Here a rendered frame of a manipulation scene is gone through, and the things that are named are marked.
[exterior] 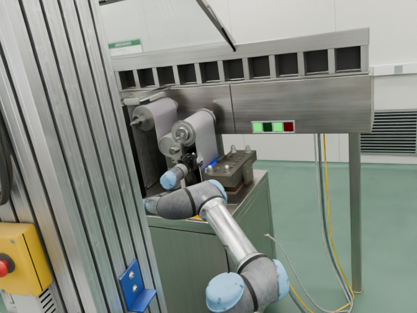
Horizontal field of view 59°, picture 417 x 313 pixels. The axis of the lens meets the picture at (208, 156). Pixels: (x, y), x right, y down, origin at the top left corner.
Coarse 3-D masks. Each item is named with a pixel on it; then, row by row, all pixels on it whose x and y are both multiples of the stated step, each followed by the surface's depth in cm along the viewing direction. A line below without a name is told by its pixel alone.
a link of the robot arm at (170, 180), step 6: (174, 168) 179; (180, 168) 181; (168, 174) 174; (174, 174) 175; (180, 174) 178; (162, 180) 174; (168, 180) 173; (174, 180) 174; (180, 180) 179; (168, 186) 174; (174, 186) 176; (180, 186) 178
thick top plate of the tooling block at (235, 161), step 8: (240, 152) 224; (224, 160) 215; (232, 160) 213; (240, 160) 211; (216, 168) 204; (232, 168) 201; (240, 168) 203; (208, 176) 197; (216, 176) 195; (224, 176) 193; (232, 176) 193; (240, 176) 203; (224, 184) 195; (232, 184) 194
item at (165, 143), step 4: (164, 136) 205; (168, 136) 205; (172, 136) 206; (160, 140) 207; (164, 140) 207; (168, 140) 206; (172, 140) 204; (160, 144) 209; (164, 144) 207; (168, 144) 206; (172, 144) 205; (160, 148) 209; (164, 148) 209; (168, 148) 207; (164, 152) 210; (168, 152) 208
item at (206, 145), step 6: (210, 132) 214; (204, 138) 207; (210, 138) 214; (198, 144) 201; (204, 144) 207; (210, 144) 214; (216, 144) 220; (198, 150) 201; (204, 150) 207; (210, 150) 214; (216, 150) 220; (204, 156) 207; (210, 156) 214; (216, 156) 221; (204, 162) 208; (210, 162) 214
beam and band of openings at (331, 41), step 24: (216, 48) 209; (240, 48) 203; (264, 48) 197; (288, 48) 192; (312, 48) 187; (336, 48) 189; (360, 48) 184; (120, 72) 248; (144, 72) 245; (168, 72) 237; (192, 72) 229; (216, 72) 222; (240, 72) 216; (264, 72) 209; (288, 72) 204; (312, 72) 198; (336, 72) 189; (360, 72) 181
